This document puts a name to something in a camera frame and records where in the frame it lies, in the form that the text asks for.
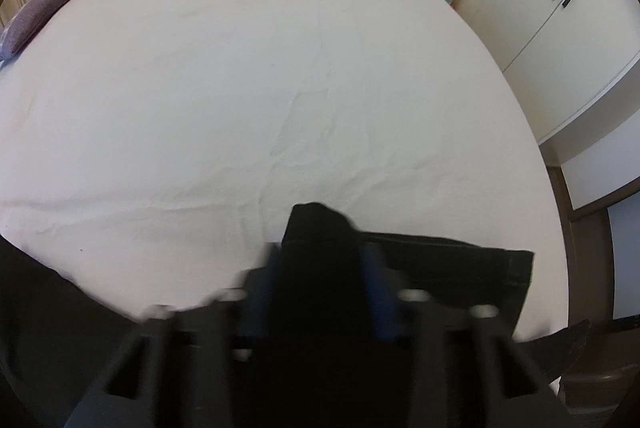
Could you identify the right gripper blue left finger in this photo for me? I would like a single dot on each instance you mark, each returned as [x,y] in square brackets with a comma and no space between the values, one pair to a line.
[260,287]

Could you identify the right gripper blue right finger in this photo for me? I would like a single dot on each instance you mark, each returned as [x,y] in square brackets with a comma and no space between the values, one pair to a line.
[382,285]

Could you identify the black denim pants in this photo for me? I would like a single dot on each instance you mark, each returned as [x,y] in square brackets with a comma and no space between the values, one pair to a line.
[337,328]

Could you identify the white bed mattress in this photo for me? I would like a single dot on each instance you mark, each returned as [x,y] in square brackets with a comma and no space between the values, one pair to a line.
[151,148]

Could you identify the white wardrobe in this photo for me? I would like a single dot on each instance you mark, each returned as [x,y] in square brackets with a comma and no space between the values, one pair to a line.
[559,56]

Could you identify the purple cushion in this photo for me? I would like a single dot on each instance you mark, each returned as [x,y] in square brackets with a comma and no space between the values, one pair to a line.
[28,21]

